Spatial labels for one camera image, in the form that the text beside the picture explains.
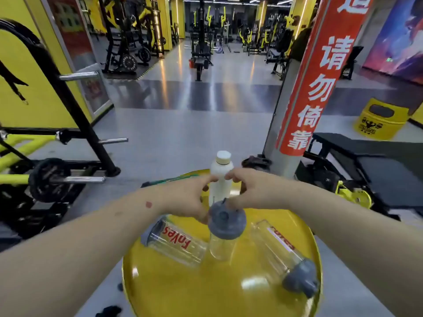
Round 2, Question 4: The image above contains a black seated gym machine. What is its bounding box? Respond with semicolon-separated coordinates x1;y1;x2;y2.
339;45;364;80

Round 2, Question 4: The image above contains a row of yellow gym machines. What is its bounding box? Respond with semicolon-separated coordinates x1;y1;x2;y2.
236;9;295;81

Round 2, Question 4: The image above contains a person's right forearm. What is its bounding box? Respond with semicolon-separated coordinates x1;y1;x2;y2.
290;181;423;317

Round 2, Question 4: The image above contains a black weight plate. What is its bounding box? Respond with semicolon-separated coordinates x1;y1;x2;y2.
28;157;72;203

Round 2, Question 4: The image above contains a person's right hand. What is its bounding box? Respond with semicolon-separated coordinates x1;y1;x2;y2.
224;167;298;212

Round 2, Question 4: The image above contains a black bench machine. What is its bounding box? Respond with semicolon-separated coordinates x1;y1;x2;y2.
189;0;214;82

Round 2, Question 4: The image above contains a green shaker with black lid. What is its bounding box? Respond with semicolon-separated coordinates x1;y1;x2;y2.
141;174;200;188

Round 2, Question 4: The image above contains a white bottle with cream cap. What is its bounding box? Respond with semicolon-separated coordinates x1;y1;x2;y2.
208;151;234;207

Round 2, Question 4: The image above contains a person's left hand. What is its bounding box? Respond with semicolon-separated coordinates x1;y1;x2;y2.
158;174;219;225

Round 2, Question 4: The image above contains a dark shaker with black lid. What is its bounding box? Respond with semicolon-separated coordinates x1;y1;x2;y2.
241;155;272;173

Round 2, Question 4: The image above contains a yellow barrel seat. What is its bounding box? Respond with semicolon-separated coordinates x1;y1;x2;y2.
352;98;410;141

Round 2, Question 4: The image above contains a black weight bench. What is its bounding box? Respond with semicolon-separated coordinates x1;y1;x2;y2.
296;132;423;218

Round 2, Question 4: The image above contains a black squat rack with plates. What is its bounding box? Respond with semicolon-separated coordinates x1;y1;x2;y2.
97;0;166;76

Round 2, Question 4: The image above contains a grey pillar with red banner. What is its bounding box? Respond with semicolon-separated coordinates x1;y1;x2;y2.
263;0;376;179

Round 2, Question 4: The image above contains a yellow round drum table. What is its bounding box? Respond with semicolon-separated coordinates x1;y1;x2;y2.
122;168;323;317

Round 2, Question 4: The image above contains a framed red poster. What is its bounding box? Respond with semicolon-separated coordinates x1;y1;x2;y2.
78;64;113;116

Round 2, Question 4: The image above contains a black glove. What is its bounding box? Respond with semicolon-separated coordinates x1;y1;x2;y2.
96;305;123;317

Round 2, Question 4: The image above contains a black yellow weight machine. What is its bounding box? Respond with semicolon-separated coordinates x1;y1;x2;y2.
0;18;130;248

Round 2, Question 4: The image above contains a person's left forearm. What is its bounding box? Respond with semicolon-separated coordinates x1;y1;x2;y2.
0;186;166;317

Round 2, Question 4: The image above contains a clear shaker grey lid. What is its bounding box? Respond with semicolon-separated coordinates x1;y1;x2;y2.
140;215;209;269
207;198;247;261
250;220;320;299

